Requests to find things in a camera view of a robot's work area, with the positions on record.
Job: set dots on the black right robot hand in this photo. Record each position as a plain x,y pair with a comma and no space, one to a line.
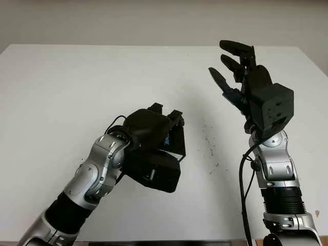
257,79

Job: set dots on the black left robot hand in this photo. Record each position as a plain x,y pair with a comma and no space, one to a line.
146,128

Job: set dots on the black RealSense box lid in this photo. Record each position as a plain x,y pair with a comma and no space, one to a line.
178,143

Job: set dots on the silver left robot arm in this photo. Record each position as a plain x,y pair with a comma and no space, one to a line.
89,176

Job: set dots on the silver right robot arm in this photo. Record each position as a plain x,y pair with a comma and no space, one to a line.
279,166

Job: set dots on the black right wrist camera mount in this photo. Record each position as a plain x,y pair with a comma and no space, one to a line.
276,107

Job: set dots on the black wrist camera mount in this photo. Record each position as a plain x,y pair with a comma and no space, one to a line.
156,171
276,107

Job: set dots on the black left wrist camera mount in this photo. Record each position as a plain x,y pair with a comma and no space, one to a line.
156,171

